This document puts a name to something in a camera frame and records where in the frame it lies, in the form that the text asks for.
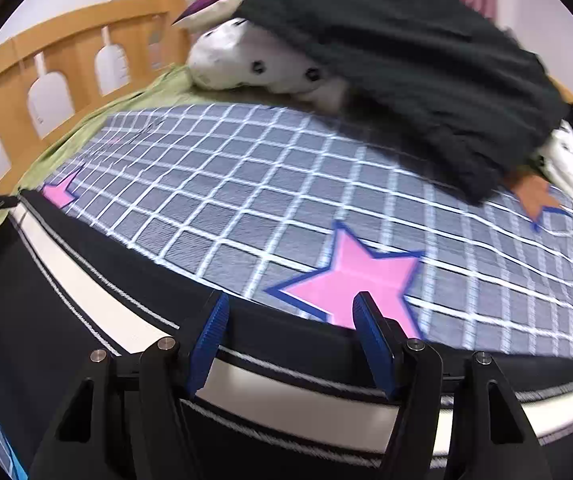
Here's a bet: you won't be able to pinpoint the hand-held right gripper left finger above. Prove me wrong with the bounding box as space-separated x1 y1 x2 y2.
29 290 230 480

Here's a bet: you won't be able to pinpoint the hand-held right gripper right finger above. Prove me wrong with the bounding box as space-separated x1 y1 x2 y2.
352 291 553 480

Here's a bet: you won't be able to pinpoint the black pants with white waistband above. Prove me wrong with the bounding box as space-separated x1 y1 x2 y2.
0 187 573 480

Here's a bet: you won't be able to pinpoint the green bed sheet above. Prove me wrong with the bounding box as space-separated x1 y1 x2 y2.
0 65 207 241

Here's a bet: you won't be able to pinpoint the grey checkered star blanket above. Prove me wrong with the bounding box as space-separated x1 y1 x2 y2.
0 101 573 480

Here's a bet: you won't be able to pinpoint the white floral quilt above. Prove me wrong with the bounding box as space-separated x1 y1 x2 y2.
186 17 573 233

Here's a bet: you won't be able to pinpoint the black garment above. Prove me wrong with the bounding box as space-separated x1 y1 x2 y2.
234 0 572 206

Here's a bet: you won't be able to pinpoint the wooden bed frame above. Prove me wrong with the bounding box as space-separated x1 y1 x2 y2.
0 0 192 201

